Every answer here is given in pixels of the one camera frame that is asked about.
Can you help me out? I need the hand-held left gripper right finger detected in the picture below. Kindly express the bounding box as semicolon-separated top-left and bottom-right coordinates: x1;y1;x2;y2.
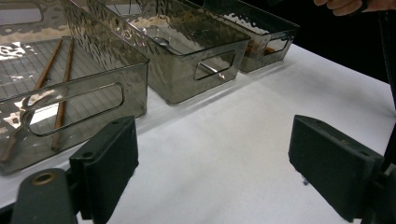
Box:
288;114;385;223

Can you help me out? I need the wooden-handled fork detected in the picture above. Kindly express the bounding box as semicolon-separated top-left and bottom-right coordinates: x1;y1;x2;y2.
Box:
247;40;262;56

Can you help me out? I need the brown wooden chopstick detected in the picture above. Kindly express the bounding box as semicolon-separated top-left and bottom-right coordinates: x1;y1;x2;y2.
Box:
0;37;64;164
50;36;77;152

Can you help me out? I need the metal spoon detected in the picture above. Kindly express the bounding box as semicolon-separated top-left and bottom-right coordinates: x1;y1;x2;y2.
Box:
152;36;227;80

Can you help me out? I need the smoked clear plastic bin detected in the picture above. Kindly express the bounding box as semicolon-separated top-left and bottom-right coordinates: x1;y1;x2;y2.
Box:
0;0;149;175
87;0;251;105
204;0;301;74

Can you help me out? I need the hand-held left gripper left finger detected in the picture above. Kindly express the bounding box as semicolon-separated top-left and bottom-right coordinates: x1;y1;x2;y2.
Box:
68;116;140;224

